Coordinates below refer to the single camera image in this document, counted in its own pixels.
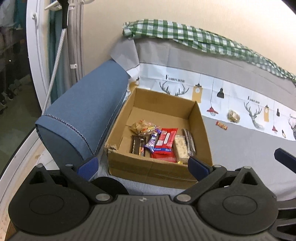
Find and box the grey curtain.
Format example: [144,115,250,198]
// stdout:
[48,1,84,102]

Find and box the brown cardboard box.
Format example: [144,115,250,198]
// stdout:
[104,87,214,190]

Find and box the clear wrapped nut cake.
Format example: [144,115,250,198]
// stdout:
[227,109,240,123]

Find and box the purple candy bar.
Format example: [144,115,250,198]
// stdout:
[145,129,161,153]

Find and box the small orange snack bar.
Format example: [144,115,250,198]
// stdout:
[216,121,228,130]

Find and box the grey printed sofa cover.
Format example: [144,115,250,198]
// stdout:
[97,38,295,200]

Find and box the green checkered cloth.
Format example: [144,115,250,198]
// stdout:
[122,19,295,83]

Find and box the clear bag of cookies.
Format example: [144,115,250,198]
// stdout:
[130,120,159,136]

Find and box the blue sofa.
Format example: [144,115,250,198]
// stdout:
[35,60,129,167]

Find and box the dark brown chocolate bar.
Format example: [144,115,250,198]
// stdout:
[130,136,146,157]

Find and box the beige nougat bar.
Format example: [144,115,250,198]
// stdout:
[173,135,189,164]

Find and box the red blue snack packet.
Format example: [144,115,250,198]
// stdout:
[154,128,178,154]

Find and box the white door frame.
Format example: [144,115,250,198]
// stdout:
[0,0,53,186]

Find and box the braided pole with black handle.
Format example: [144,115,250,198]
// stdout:
[42,0,69,115]

